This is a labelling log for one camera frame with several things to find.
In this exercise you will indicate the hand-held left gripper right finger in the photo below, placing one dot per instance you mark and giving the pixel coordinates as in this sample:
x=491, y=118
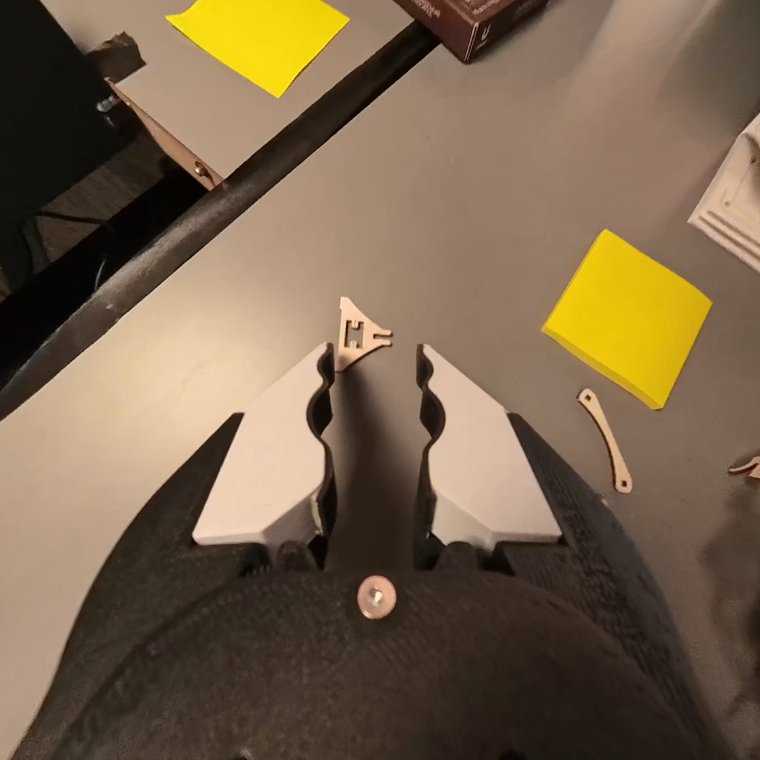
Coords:
x=487, y=469

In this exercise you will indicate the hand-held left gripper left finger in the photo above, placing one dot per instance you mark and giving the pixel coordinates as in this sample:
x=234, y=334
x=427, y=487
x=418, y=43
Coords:
x=267, y=463

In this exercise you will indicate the triangular slotted wooden part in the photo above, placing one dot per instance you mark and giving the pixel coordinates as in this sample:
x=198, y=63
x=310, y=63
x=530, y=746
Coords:
x=350, y=353

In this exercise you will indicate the dark red model kit box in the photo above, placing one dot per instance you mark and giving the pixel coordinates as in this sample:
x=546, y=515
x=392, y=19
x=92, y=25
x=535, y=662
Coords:
x=469, y=18

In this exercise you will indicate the thin curved wooden strip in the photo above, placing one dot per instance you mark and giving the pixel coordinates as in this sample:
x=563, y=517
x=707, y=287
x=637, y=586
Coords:
x=605, y=433

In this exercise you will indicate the yellow sticky note pad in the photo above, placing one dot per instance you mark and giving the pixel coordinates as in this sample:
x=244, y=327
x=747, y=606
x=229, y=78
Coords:
x=626, y=314

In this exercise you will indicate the black foam edge guard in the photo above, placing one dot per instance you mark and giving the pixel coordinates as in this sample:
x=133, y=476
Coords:
x=196, y=219

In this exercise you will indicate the notched wooden part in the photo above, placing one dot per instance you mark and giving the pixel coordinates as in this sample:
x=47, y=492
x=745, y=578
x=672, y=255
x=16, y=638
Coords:
x=749, y=468

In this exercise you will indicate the white instruction booklet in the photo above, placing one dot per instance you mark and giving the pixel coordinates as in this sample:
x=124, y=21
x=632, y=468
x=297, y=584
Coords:
x=733, y=196

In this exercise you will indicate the yellow paper sheet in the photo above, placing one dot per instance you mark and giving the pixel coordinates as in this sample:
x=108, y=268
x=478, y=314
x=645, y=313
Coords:
x=261, y=35

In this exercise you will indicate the black tape piece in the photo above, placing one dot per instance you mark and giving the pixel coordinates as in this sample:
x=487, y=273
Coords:
x=119, y=56

